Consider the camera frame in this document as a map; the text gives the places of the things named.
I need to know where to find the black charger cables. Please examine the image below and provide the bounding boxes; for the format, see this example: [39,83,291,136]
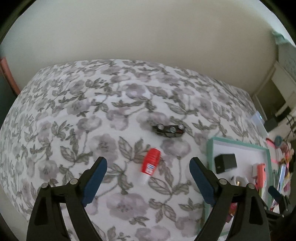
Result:
[276,111,296,142]

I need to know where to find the pink white crochet mat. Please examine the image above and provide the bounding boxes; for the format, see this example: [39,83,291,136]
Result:
[266,136,295,197]

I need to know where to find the colourful small toys pile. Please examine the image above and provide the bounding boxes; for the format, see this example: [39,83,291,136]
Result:
[280,142,295,173]

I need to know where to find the teal lid bead jar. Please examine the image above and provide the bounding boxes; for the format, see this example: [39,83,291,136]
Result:
[274,136,283,148]

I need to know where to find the teal shallow cardboard tray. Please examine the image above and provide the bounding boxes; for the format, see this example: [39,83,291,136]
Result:
[203,136,273,237]

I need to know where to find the black toy car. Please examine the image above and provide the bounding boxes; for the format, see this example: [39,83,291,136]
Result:
[152,123,186,138]

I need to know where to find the white hair claw clip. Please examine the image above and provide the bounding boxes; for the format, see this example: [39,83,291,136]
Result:
[230,176,249,187]

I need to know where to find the floral grey white blanket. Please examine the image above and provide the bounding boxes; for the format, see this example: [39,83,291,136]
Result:
[1,60,267,240]

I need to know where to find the smartphone on stand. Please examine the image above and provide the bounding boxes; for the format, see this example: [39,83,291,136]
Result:
[277,164,287,193]

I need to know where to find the coral blue toy knife green blade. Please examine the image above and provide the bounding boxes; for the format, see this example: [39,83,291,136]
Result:
[252,163,266,197]

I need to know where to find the white power strip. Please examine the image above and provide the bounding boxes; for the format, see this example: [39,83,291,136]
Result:
[251,111,265,126]

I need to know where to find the black power adapter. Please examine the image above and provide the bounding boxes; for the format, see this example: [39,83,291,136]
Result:
[214,154,237,174]

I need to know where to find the white step stool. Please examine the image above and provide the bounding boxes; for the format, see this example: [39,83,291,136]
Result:
[251,61,295,121]

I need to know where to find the red glue bottle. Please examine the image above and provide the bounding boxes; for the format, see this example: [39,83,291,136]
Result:
[139,148,161,185]

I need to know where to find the black plugged charger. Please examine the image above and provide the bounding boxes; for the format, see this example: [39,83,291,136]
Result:
[264,118,278,133]

